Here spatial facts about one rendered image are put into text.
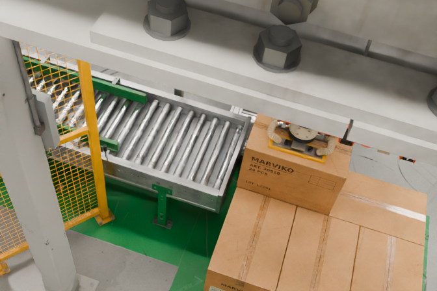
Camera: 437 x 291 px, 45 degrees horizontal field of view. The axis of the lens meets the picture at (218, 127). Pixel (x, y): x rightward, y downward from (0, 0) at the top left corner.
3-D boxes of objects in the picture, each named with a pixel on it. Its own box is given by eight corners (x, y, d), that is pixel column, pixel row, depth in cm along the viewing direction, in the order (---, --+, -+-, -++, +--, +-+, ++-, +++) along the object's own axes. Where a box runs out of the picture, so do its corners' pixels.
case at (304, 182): (236, 186, 331) (245, 147, 301) (251, 140, 357) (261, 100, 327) (328, 215, 324) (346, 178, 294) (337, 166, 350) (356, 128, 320)
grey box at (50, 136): (13, 136, 226) (-2, 88, 203) (20, 127, 229) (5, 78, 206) (55, 149, 223) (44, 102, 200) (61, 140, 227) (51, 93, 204)
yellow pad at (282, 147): (266, 147, 303) (268, 142, 299) (270, 135, 309) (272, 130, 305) (324, 164, 299) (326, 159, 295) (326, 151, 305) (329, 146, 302)
